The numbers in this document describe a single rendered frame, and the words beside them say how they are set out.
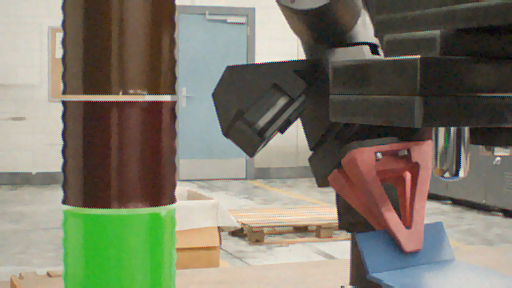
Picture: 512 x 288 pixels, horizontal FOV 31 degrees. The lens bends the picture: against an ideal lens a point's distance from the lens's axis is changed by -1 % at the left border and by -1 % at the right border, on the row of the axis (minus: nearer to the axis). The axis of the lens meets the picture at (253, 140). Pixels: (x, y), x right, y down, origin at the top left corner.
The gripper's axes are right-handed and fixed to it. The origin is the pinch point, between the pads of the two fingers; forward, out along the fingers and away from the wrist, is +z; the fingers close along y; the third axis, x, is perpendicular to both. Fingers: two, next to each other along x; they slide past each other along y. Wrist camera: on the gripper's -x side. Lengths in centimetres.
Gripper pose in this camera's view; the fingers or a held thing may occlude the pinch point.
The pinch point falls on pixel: (407, 242)
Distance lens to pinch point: 66.1
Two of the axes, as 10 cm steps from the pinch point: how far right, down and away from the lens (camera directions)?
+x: 9.2, -1.1, 3.7
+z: 2.6, 8.9, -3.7
